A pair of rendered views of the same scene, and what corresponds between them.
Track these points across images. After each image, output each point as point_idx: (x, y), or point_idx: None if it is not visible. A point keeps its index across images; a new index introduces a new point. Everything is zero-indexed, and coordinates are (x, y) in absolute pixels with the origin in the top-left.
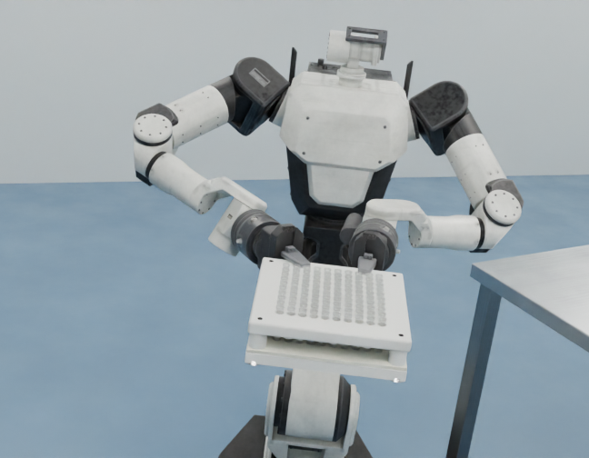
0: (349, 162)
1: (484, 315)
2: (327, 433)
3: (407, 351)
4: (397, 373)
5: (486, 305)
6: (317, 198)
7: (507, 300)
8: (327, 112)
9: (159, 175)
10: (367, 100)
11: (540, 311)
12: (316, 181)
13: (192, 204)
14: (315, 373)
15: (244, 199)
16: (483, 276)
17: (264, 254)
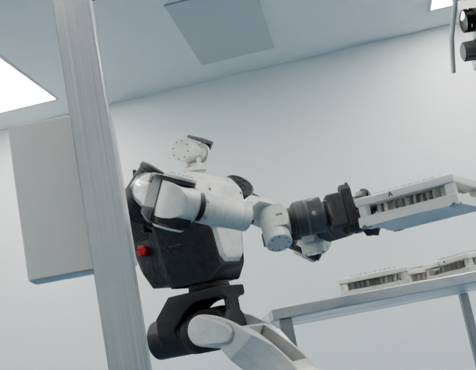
0: None
1: (294, 343)
2: None
3: None
4: None
5: (293, 334)
6: (226, 254)
7: (314, 312)
8: (216, 183)
9: (215, 203)
10: (222, 178)
11: (344, 299)
12: (222, 240)
13: (247, 216)
14: (311, 369)
15: (275, 202)
16: (286, 311)
17: (339, 210)
